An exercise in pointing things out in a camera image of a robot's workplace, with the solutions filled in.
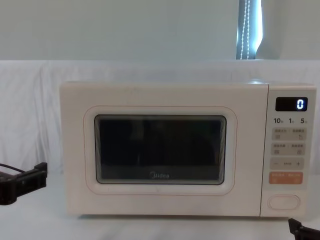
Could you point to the white curtain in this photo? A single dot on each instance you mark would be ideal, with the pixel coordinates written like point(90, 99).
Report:
point(112, 27)

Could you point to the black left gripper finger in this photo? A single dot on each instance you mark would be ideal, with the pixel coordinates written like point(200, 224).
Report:
point(37, 178)

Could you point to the cream microwave oven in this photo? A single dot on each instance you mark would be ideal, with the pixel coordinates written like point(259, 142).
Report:
point(162, 97)

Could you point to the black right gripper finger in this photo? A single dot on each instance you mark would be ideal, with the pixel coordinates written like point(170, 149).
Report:
point(303, 233)

